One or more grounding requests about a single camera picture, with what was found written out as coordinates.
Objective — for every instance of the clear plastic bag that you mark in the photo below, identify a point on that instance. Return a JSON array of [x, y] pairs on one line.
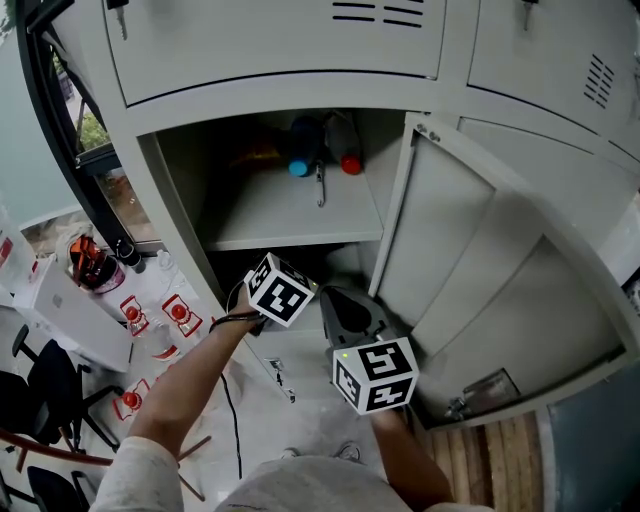
[[12, 250]]

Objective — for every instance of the grey bottle with red cap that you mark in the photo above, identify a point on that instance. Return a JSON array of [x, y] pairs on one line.
[[345, 145]]

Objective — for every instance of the small metal clip tool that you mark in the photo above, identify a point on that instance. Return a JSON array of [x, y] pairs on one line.
[[320, 184]]

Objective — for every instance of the teal panel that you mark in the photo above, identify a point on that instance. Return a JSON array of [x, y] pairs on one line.
[[597, 450]]

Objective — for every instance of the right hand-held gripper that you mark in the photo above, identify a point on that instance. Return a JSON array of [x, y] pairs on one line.
[[375, 372]]

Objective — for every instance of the person's grey shoe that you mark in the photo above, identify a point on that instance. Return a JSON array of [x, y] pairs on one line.
[[290, 453], [349, 452]]

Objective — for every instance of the grey locker door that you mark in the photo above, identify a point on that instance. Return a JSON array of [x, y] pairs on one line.
[[480, 280]]

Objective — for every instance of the dark bottle with blue cap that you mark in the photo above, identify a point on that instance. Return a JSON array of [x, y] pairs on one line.
[[303, 145]]

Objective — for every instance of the orange and black bag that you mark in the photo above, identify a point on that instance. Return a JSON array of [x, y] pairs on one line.
[[92, 267]]

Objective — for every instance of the person's left forearm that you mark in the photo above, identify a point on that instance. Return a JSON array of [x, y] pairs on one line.
[[197, 370]]

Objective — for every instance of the grey metal locker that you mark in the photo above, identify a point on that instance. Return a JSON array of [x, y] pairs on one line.
[[300, 90]]

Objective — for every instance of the black window frame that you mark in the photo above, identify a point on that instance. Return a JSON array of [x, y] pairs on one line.
[[45, 100]]

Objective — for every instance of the person's white sleeve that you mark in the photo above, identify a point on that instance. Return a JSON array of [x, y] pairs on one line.
[[137, 477]]

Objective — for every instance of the white cardboard box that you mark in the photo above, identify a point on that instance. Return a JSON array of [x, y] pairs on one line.
[[75, 320]]

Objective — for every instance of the person's right forearm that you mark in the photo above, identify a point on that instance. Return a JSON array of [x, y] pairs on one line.
[[407, 455]]

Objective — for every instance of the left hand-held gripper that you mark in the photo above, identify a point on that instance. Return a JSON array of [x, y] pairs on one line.
[[280, 295]]

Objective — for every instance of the small black bottle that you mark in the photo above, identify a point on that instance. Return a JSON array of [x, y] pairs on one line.
[[128, 253]]

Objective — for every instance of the black office chair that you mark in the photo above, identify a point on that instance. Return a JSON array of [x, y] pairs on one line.
[[47, 390], [57, 490]]

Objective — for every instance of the person's grey trousers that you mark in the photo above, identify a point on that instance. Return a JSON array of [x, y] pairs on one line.
[[310, 487]]

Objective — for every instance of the clear bottle with red label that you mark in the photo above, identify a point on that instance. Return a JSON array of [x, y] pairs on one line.
[[181, 314], [133, 314], [162, 345], [131, 400]]

